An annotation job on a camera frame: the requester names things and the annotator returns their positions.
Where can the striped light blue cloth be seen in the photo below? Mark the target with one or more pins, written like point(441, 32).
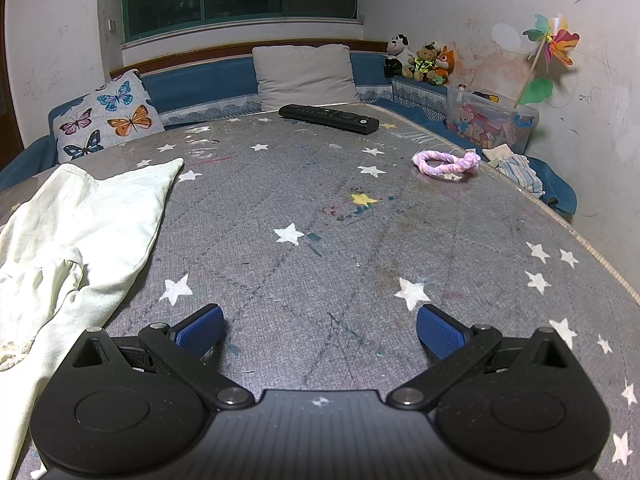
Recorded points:
point(522, 172)

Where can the clear plastic toy box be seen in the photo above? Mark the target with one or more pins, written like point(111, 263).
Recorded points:
point(490, 122)

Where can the grey star-print table cover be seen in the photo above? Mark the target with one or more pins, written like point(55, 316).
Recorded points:
point(300, 200)

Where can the plain grey pillow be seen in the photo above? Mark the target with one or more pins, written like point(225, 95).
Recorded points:
point(305, 77)

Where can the blue sofa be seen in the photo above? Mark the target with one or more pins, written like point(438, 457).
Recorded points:
point(200, 85)

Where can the small cream cloth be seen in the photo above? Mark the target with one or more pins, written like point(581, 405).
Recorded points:
point(497, 154)

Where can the orange fox plush toy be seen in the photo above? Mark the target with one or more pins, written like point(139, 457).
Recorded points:
point(444, 62)

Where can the panda plush toy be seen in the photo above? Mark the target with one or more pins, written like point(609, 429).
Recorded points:
point(399, 52)

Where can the butterfly print pillow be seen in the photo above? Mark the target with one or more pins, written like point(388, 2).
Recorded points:
point(107, 115)

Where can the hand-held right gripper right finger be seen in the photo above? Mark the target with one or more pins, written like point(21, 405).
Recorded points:
point(440, 332)

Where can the black remote control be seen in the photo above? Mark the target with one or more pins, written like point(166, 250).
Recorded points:
point(327, 117)

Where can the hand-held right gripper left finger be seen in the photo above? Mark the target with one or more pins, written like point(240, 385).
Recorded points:
point(202, 330)

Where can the colourful pinwheel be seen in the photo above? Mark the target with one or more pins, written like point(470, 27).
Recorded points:
point(557, 40)

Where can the cream white garment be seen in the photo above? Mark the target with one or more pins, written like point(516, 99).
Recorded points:
point(90, 220)

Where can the brown bear plush toy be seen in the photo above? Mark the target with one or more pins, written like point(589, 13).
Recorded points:
point(424, 65)

